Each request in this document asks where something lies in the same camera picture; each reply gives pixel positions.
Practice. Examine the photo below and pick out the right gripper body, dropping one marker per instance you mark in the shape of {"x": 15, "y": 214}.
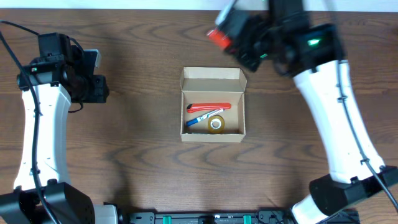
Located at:
{"x": 241, "y": 50}

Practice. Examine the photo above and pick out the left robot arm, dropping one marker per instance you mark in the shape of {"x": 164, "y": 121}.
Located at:
{"x": 63, "y": 74}

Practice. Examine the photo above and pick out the blue whiteboard marker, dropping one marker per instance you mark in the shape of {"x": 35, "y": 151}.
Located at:
{"x": 203, "y": 117}

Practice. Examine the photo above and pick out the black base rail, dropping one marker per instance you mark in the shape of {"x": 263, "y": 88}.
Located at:
{"x": 261, "y": 217}

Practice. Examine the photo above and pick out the red black stapler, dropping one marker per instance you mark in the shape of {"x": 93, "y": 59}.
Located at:
{"x": 219, "y": 39}

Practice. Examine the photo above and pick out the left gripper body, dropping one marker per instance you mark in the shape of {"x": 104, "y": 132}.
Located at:
{"x": 97, "y": 90}

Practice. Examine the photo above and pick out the yellow tape roll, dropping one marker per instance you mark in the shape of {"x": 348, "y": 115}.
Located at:
{"x": 216, "y": 124}

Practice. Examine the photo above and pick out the open cardboard box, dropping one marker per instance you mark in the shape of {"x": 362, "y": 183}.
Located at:
{"x": 213, "y": 85}

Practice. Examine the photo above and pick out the red utility knife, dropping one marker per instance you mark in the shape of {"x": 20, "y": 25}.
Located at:
{"x": 196, "y": 107}

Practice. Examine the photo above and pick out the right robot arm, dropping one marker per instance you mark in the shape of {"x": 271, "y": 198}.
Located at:
{"x": 313, "y": 57}

